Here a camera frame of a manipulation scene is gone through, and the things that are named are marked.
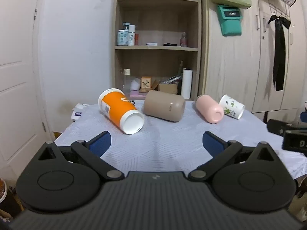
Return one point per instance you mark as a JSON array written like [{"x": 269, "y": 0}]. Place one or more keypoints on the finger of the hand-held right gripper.
[{"x": 278, "y": 125}]

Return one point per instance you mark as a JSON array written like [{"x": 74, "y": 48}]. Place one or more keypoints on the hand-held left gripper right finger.
[{"x": 212, "y": 142}]

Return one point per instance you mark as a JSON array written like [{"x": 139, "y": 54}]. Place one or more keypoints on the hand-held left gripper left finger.
[{"x": 102, "y": 142}]

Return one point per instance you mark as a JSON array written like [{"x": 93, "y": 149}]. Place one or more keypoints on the pink cup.
[{"x": 207, "y": 107}]

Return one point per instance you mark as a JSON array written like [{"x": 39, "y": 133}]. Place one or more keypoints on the orange paper cup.
[{"x": 117, "y": 110}]

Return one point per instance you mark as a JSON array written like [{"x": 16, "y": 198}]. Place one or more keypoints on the white floral cup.
[{"x": 231, "y": 106}]

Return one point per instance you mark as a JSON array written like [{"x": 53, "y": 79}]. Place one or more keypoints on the beige ceramic cup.
[{"x": 163, "y": 105}]

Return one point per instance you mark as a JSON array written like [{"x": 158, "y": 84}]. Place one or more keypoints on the white packet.
[{"x": 78, "y": 113}]

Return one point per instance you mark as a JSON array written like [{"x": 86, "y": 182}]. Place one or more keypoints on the light patterned tablecloth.
[{"x": 163, "y": 143}]

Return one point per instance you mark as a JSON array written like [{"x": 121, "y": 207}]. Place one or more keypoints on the pink book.
[{"x": 138, "y": 94}]

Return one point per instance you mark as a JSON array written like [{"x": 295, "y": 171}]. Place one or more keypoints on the white paper towel roll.
[{"x": 186, "y": 83}]

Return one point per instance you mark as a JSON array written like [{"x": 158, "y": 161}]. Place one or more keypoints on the clear bottle beige cap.
[{"x": 126, "y": 80}]

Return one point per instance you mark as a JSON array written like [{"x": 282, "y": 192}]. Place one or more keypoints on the cardboard box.
[{"x": 168, "y": 88}]

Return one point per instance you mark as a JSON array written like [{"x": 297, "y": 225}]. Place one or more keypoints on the wooden floral box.
[{"x": 145, "y": 84}]

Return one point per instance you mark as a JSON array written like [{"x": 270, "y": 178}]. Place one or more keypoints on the black ribbon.
[{"x": 279, "y": 52}]

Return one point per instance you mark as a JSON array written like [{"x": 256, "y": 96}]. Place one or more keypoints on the wooden wardrobe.
[{"x": 230, "y": 64}]

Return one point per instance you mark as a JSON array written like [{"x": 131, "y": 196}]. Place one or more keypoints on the wooden shelf unit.
[{"x": 157, "y": 60}]

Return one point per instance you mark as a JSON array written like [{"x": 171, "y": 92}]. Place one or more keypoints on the reddish clear bottle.
[{"x": 184, "y": 40}]

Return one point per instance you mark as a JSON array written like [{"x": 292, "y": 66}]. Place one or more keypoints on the white door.
[{"x": 19, "y": 76}]

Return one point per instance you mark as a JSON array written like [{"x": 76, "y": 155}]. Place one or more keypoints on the flat black item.
[{"x": 170, "y": 44}]

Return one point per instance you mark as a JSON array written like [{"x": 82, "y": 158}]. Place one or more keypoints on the white pump bottle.
[{"x": 122, "y": 37}]

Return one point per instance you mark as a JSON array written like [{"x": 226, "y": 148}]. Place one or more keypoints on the small red bottle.
[{"x": 137, "y": 39}]

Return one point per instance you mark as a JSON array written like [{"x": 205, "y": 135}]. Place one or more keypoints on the white blue tube bottle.
[{"x": 132, "y": 37}]

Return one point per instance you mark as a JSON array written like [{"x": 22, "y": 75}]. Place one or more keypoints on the white flat case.
[{"x": 151, "y": 43}]

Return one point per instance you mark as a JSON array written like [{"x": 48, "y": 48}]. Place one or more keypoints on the teal pouch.
[{"x": 230, "y": 25}]

